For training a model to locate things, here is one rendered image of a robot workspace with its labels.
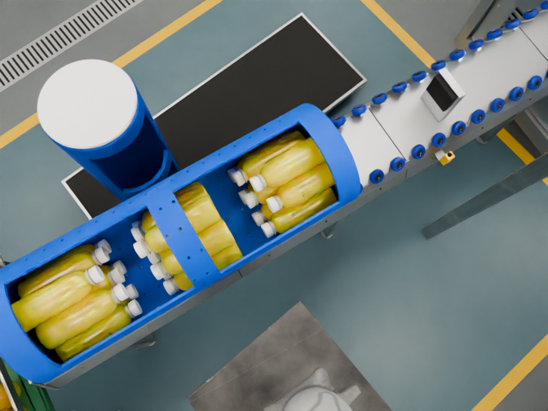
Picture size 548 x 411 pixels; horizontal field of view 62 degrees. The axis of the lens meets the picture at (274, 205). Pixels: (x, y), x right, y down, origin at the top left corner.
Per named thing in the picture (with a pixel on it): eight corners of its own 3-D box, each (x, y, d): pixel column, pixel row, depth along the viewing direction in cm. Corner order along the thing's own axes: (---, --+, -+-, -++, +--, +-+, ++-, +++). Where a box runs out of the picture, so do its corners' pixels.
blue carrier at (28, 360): (351, 210, 130) (371, 174, 103) (68, 380, 116) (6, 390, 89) (298, 134, 137) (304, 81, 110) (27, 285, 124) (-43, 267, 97)
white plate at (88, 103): (19, 132, 125) (22, 134, 126) (114, 160, 124) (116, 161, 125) (60, 48, 132) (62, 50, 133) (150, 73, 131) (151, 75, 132)
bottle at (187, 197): (201, 183, 110) (132, 222, 107) (215, 209, 112) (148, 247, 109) (200, 182, 117) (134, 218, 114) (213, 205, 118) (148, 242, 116)
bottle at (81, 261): (12, 285, 103) (87, 244, 106) (24, 281, 110) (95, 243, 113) (28, 312, 104) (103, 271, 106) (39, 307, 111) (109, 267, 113)
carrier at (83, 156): (117, 211, 211) (175, 228, 209) (20, 134, 126) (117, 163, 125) (139, 156, 218) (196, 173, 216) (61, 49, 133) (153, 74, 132)
